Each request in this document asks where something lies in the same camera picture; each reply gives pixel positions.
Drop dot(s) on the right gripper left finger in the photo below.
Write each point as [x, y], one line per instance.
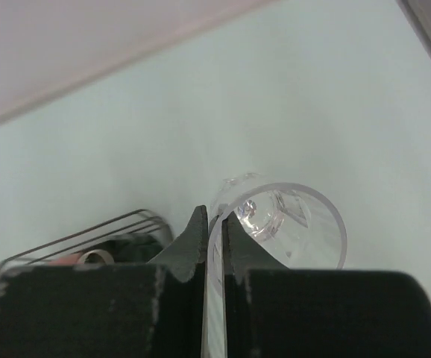
[151, 308]

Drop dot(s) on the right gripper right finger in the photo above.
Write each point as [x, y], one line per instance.
[274, 311]

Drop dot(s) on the tall clear faceted glass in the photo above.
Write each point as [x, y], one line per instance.
[295, 224]

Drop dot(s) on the black cup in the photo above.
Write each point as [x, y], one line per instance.
[96, 256]

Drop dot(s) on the pink mug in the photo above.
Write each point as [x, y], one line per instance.
[68, 260]

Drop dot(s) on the black wire dish rack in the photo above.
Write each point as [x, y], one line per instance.
[140, 221]

